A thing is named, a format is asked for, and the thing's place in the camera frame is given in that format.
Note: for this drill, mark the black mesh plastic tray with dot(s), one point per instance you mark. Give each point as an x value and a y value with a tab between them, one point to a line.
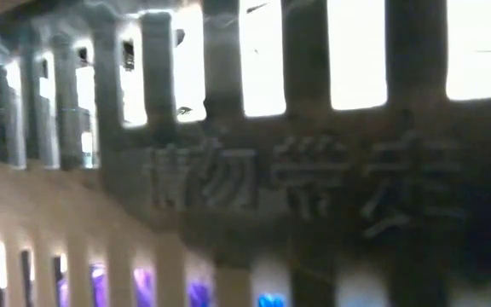
313	179

